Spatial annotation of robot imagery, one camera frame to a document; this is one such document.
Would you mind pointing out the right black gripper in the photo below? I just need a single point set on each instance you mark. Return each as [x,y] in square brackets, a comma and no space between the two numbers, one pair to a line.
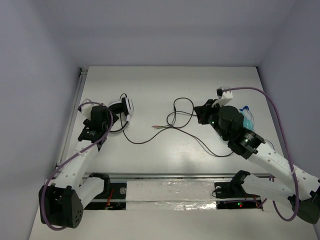
[204,110]

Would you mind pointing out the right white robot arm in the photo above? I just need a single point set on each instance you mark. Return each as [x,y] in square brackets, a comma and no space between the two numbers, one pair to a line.
[294,188]

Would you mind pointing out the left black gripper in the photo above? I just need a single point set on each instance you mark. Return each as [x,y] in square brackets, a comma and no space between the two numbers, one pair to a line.
[113,117]

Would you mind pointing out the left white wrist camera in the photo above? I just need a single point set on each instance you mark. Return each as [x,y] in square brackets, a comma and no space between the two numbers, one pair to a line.
[86,106]

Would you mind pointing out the teal cat-ear headphones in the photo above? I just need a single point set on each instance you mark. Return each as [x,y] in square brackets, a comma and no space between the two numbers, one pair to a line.
[249,120]

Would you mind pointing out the aluminium side rail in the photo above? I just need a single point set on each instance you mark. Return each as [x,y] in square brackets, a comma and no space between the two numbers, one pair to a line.
[83,71]

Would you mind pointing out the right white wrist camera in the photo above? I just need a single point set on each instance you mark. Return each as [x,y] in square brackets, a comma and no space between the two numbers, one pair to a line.
[224,95]

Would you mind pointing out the white black headphones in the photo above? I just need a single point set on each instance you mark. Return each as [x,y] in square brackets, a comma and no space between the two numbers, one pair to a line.
[123,105]

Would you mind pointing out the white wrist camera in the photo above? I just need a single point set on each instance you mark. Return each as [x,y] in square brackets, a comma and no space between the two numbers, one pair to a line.
[224,95]
[86,106]

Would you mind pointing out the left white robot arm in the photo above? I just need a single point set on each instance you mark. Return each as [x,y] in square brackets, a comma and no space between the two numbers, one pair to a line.
[64,196]

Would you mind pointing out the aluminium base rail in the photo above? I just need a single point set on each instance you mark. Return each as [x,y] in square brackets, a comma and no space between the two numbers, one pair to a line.
[116,200]

